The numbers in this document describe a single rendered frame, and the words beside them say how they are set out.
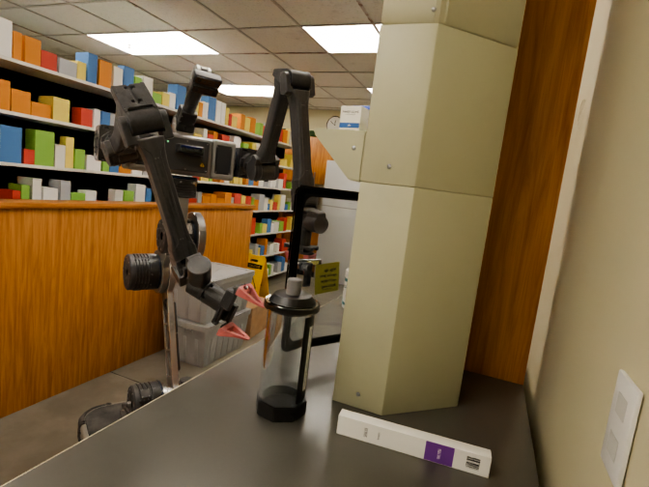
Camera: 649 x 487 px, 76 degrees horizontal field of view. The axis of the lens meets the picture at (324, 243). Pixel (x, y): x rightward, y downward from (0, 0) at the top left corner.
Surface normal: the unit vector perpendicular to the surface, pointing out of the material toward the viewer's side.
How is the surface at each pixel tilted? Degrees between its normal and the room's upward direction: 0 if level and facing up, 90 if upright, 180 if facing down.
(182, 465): 0
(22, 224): 90
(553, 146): 90
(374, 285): 90
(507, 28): 90
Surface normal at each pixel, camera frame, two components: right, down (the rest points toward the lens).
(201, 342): -0.37, 0.18
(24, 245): 0.92, 0.16
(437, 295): 0.38, 0.17
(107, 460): 0.11, -0.99
